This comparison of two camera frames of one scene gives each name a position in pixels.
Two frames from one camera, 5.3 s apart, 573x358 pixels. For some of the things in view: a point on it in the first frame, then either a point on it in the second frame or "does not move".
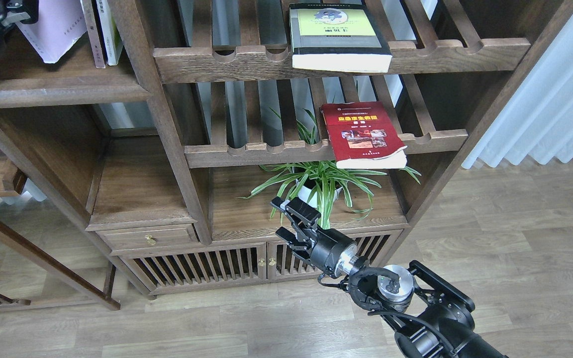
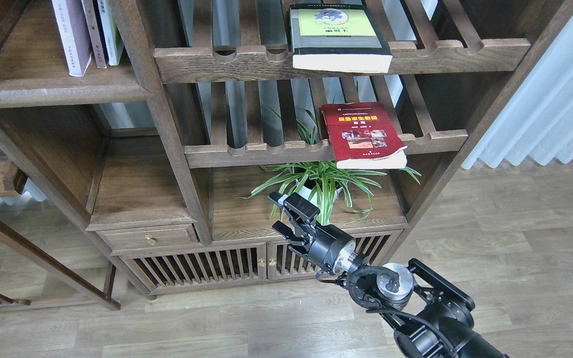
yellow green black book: x=336 y=37 does not move
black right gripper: x=330 y=251 does not move
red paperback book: x=360 y=136 does not move
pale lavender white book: x=59 y=23 → x=74 y=34
